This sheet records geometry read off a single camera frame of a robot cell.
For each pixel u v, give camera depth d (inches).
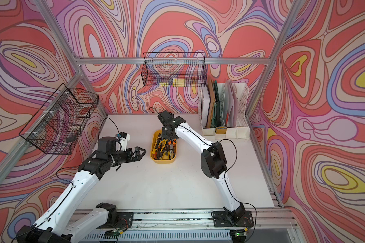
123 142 27.2
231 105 34.7
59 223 15.7
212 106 34.1
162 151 36.6
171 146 35.8
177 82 35.8
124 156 26.5
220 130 38.8
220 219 28.8
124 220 28.3
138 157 26.7
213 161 21.3
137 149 27.2
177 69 37.8
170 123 26.6
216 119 37.4
